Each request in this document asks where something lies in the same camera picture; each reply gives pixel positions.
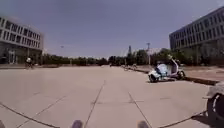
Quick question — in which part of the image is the raised paved area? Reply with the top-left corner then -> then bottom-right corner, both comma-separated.
183,66 -> 224,82

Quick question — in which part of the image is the pale paved plaza ground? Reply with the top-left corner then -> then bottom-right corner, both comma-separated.
0,64 -> 224,128

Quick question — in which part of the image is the slim tower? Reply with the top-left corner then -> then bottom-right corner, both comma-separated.
127,45 -> 133,57

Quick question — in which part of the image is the pale building with window rows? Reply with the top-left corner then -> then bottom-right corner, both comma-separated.
0,15 -> 44,65

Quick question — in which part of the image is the row of trees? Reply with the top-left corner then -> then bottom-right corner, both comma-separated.
41,48 -> 174,67

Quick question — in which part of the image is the person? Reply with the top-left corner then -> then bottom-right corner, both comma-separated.
25,56 -> 34,70

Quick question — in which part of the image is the pole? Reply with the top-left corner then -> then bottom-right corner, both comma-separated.
146,42 -> 151,66

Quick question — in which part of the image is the grey building with window grid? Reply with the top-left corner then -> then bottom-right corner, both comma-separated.
168,6 -> 224,66

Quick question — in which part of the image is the robot's own part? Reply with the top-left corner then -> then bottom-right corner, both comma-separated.
137,120 -> 150,128
70,119 -> 84,128

